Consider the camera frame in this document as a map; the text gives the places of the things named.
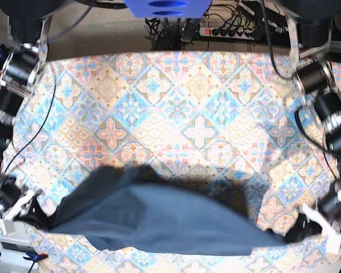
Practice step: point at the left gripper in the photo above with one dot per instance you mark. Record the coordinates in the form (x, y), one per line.
(317, 219)

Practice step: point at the white power strip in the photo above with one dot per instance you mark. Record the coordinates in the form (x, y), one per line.
(214, 32)

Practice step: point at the dark blue t-shirt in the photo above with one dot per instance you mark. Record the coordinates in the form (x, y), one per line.
(117, 208)

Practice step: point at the blue clamp front left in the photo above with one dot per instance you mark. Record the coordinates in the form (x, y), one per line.
(31, 257)

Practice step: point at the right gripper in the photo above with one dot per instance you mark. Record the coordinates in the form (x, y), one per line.
(20, 204)

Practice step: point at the colourful patterned tablecloth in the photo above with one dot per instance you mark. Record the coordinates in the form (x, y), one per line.
(220, 123)

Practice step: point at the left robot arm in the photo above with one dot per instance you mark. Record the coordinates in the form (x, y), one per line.
(309, 26)

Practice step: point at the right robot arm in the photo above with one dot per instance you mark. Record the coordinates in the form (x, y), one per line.
(20, 69)

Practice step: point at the white wall outlet box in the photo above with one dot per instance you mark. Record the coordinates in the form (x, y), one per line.
(14, 250)

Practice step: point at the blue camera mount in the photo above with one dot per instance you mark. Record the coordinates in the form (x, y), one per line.
(168, 8)

